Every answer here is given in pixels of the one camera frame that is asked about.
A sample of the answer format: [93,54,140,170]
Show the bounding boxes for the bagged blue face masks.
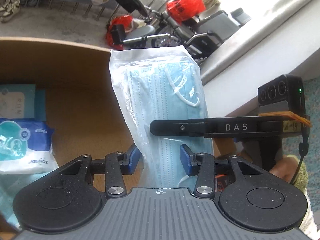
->
[109,46,213,189]

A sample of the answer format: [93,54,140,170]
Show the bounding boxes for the blue wet wipes pack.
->
[0,118,58,174]

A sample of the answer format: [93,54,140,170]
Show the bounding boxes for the operator hand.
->
[233,139,298,183]

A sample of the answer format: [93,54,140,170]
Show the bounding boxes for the brown cardboard box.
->
[1,37,133,165]

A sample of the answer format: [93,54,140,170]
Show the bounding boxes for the wheelchair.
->
[116,0,251,61]

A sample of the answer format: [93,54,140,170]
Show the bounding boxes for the blue mask carton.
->
[0,84,46,121]

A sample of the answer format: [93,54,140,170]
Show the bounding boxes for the red plastic bag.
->
[105,15,134,50]
[166,0,206,23]

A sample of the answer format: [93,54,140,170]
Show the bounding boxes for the white sneakers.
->
[1,0,20,23]

